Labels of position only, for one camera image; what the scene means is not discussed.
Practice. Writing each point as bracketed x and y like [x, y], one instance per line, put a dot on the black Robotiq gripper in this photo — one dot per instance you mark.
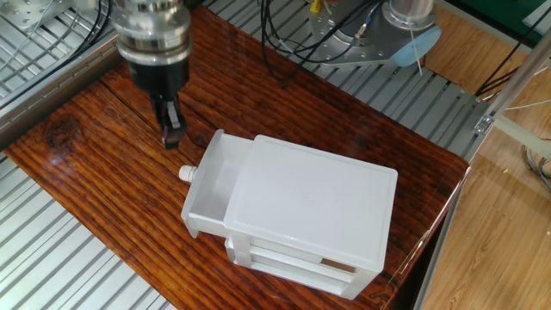
[159, 77]

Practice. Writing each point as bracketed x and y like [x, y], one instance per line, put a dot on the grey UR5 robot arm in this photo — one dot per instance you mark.
[150, 26]

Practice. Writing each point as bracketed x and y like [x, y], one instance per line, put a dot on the white plastic drawer cabinet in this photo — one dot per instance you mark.
[310, 198]

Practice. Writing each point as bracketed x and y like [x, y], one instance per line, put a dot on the brown wooden board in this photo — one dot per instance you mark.
[107, 172]

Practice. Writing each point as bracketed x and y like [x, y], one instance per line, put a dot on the silver plate with holes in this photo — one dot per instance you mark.
[26, 10]

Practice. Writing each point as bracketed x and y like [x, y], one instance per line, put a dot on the yellow plug connector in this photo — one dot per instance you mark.
[315, 5]

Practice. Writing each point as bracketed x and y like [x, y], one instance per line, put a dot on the grey aluminium rail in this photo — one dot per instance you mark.
[51, 86]

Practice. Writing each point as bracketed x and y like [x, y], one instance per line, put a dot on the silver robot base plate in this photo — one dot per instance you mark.
[374, 47]

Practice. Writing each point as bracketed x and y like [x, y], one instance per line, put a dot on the aluminium frame beam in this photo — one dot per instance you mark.
[516, 82]

